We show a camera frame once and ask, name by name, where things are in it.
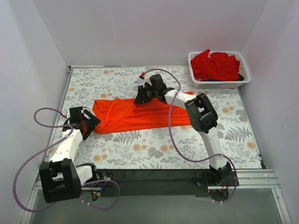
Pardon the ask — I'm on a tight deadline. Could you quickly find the orange t shirt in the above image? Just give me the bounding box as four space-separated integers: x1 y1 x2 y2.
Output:
92 91 195 134

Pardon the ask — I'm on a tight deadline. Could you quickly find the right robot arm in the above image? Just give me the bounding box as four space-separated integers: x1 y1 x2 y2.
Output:
134 74 232 185

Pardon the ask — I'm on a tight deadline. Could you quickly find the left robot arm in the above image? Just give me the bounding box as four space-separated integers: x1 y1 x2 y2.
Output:
39 106 100 203

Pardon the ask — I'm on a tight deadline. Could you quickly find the red shirts pile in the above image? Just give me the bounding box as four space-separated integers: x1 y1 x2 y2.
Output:
191 49 240 81

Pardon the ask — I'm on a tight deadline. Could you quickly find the floral table mat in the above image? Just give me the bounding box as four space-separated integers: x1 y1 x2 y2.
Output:
45 66 262 170

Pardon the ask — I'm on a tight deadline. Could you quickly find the black garment in basket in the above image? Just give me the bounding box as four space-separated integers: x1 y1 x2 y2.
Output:
205 74 244 82

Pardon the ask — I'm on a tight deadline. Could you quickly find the white plastic basket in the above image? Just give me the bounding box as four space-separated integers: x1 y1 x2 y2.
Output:
188 51 251 89

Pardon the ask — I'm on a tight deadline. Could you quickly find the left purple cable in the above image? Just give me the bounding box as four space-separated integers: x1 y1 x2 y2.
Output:
12 107 121 213

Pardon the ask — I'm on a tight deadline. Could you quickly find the purple cable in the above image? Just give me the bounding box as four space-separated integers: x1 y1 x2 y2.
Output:
12 107 121 213
139 68 239 203

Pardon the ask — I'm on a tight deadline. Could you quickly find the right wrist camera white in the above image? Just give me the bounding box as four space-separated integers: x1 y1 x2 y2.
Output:
138 72 151 90

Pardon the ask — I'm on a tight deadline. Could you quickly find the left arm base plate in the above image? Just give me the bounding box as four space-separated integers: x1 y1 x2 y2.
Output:
79 172 114 188

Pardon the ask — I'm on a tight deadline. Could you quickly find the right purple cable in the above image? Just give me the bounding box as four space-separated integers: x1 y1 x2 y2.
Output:
139 68 239 203

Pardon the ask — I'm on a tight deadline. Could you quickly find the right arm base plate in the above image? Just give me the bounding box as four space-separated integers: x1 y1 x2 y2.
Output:
192 169 239 187

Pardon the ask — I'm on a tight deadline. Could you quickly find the aluminium frame rail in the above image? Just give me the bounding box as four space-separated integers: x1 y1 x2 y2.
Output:
32 169 281 191

